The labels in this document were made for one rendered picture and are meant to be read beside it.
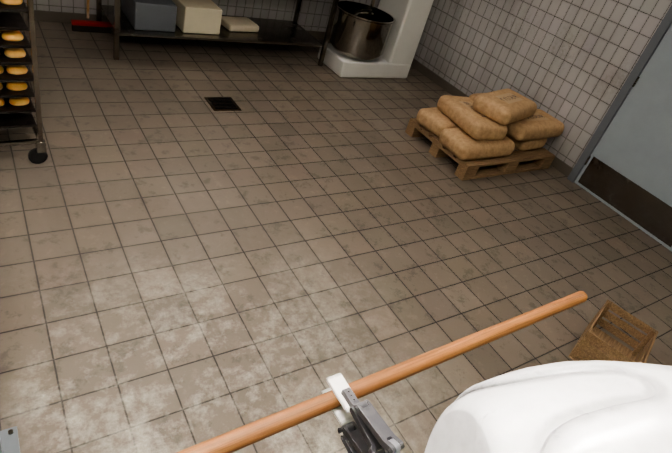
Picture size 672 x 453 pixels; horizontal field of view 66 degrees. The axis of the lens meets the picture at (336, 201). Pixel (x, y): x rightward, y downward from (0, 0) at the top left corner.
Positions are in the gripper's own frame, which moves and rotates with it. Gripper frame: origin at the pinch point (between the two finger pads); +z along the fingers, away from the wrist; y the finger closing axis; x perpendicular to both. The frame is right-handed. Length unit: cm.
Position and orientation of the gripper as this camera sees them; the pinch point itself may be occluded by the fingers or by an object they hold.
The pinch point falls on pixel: (340, 398)
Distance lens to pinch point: 95.6
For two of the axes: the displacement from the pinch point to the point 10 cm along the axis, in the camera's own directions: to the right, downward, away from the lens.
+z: -5.2, -5.8, 6.2
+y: -2.5, 8.0, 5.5
